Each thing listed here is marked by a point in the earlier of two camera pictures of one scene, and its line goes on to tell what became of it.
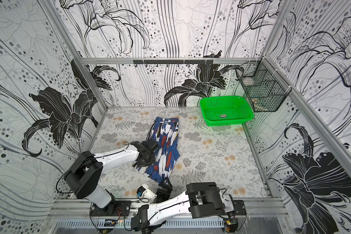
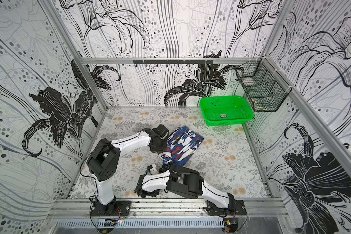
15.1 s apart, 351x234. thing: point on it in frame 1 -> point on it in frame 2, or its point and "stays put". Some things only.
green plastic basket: x=224 y=110 stays put
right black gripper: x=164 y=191 -> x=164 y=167
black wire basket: x=265 y=88 stays put
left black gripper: x=140 y=164 -> x=165 y=146
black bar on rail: x=173 y=62 stays put
